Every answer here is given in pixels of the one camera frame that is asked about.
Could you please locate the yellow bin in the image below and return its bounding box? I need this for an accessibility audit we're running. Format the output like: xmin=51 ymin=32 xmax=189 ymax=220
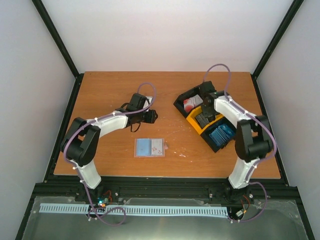
xmin=186 ymin=106 xmax=223 ymax=135

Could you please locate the blue card stack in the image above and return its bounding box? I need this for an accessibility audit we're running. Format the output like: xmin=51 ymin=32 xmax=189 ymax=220
xmin=209 ymin=123 xmax=236 ymax=147

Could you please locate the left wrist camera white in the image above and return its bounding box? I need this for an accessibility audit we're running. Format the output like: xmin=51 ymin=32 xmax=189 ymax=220
xmin=143 ymin=96 xmax=153 ymax=108

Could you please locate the pink card holder wallet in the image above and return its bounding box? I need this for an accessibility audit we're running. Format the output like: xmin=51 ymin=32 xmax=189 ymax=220
xmin=134 ymin=138 xmax=166 ymax=158

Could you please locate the white card stack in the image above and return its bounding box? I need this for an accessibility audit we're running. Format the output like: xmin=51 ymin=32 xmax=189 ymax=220
xmin=183 ymin=94 xmax=203 ymax=113

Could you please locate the grey connector plug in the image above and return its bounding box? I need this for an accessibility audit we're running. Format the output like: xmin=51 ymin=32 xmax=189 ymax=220
xmin=235 ymin=209 xmax=247 ymax=220

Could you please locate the black aluminium rail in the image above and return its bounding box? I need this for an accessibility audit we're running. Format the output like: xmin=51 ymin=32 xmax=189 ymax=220
xmin=33 ymin=176 xmax=300 ymax=206

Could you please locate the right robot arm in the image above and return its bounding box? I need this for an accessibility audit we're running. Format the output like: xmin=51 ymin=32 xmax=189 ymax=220
xmin=199 ymin=81 xmax=277 ymax=189

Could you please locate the right black frame post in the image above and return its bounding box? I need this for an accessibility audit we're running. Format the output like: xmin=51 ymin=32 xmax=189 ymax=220
xmin=251 ymin=0 xmax=304 ymax=81

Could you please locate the black bin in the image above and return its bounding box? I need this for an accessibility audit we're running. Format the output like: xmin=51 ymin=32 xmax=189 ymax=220
xmin=173 ymin=85 xmax=203 ymax=118
xmin=200 ymin=117 xmax=236 ymax=153

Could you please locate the black bin right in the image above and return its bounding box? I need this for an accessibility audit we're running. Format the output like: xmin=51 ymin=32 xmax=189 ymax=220
xmin=200 ymin=117 xmax=236 ymax=153

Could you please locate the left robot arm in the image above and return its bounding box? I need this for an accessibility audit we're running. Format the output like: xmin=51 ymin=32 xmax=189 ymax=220
xmin=60 ymin=93 xmax=158 ymax=202

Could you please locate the left black frame post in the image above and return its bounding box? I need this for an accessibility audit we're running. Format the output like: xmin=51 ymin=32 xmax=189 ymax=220
xmin=31 ymin=0 xmax=85 ymax=81

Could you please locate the light blue cable duct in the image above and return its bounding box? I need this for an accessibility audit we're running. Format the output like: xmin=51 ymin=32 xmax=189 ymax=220
xmin=38 ymin=203 xmax=228 ymax=218

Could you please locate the dark card stack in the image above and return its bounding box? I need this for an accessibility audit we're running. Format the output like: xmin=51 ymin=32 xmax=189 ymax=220
xmin=195 ymin=113 xmax=214 ymax=129

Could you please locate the black frame post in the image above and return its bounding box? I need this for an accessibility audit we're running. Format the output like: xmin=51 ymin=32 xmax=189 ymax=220
xmin=31 ymin=0 xmax=85 ymax=81
xmin=251 ymin=0 xmax=304 ymax=81

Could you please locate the small electronics board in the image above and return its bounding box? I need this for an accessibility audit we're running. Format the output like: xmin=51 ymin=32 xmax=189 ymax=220
xmin=97 ymin=195 xmax=113 ymax=208

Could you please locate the black bin left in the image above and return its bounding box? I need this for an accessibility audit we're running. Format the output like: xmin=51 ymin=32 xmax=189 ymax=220
xmin=173 ymin=85 xmax=203 ymax=118

